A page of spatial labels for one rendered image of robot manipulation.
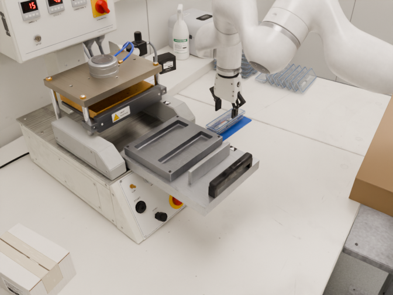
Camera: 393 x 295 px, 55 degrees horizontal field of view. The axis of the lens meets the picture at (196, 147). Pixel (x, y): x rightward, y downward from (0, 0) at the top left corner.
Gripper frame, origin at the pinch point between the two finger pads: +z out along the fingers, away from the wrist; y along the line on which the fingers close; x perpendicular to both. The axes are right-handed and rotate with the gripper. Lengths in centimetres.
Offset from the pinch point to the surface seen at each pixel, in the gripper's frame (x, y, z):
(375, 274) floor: -39, -65, 83
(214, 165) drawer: 42, -28, -14
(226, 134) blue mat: 3.6, -3.2, 7.9
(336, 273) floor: -27, -51, 83
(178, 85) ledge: -8.2, 32.8, 4.2
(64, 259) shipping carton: 78, -13, 0
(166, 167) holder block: 52, -21, -16
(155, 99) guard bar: 34.4, 0.4, -19.4
